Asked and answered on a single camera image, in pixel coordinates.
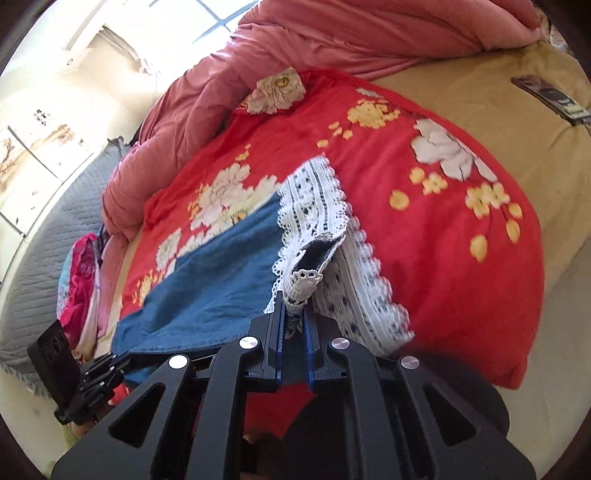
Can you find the blossom branch wall painting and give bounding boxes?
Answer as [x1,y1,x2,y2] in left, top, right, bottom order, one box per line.
[0,107,95,224]

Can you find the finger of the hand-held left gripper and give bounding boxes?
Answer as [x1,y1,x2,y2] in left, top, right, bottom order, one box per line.
[90,352,134,377]
[78,369,125,414]

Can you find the grey quilted headboard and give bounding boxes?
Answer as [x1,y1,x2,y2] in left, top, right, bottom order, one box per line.
[0,137,141,400]

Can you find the pink quilt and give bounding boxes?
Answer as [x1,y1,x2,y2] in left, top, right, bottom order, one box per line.
[102,0,551,241]

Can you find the light pink cloth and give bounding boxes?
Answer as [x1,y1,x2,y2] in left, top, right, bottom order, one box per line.
[76,237,127,358]

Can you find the red floral blanket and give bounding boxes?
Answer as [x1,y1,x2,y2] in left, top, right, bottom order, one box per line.
[99,68,546,437]

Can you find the beige bed sheet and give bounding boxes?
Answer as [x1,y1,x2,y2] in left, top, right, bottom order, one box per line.
[95,41,591,444]

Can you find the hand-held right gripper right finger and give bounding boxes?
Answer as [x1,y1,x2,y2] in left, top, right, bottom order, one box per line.
[302,304,539,480]

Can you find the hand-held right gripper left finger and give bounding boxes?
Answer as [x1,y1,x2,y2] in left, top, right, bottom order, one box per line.
[50,302,284,480]

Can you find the pink patterned clothes pile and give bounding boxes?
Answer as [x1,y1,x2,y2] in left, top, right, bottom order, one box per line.
[56,232,103,361]

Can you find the blue denim pants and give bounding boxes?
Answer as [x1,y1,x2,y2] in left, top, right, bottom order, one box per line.
[112,156,416,393]

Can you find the dark remote control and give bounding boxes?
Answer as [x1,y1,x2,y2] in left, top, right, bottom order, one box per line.
[511,75,591,128]

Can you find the window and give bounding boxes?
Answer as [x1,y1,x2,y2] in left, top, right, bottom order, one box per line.
[201,0,274,29]

